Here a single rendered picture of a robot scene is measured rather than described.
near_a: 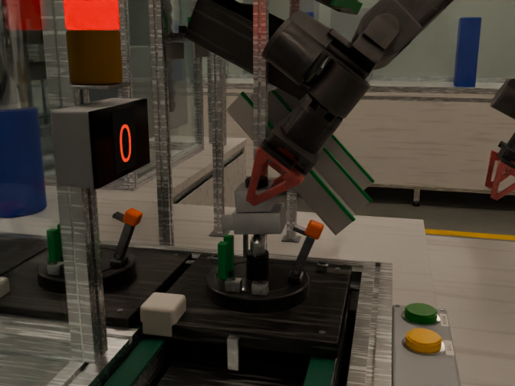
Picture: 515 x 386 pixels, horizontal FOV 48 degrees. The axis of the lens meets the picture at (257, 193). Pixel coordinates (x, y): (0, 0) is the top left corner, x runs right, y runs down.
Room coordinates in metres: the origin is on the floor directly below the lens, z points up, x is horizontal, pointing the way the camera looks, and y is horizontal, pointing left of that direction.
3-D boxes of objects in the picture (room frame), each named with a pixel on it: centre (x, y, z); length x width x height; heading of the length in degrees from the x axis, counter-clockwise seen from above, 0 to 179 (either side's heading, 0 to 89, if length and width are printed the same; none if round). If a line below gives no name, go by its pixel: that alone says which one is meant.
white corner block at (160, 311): (0.66, 0.12, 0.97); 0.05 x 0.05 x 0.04; 77
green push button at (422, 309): (0.68, -0.21, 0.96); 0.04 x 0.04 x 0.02
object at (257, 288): (0.68, 0.00, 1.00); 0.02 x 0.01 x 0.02; 77
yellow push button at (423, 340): (0.61, -0.19, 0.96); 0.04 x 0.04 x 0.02
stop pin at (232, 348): (0.61, 0.03, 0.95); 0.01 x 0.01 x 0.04; 77
